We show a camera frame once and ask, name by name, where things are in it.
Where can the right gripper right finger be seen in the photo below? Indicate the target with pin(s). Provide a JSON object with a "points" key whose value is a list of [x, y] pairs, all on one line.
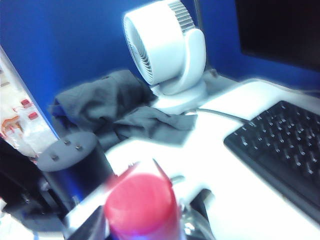
{"points": [[192, 192]]}

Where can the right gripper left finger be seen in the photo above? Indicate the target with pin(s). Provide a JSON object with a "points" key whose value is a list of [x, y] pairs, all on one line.
{"points": [[100, 195]]}

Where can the red bottle cap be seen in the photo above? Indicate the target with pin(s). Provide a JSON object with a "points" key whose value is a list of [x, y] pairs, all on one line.
{"points": [[142, 202]]}

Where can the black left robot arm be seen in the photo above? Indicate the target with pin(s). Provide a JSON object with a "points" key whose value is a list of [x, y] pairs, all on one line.
{"points": [[75, 165]]}

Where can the grey cloth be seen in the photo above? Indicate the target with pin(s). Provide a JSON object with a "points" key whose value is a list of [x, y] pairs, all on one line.
{"points": [[105, 107]]}

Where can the black keyboard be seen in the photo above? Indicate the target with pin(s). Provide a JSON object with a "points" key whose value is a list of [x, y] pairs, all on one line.
{"points": [[282, 145]]}

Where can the clear plastic snack bag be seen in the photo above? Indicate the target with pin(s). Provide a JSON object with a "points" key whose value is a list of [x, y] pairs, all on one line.
{"points": [[22, 120]]}

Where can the black computer monitor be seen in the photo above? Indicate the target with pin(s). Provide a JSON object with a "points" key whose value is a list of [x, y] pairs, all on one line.
{"points": [[280, 30]]}

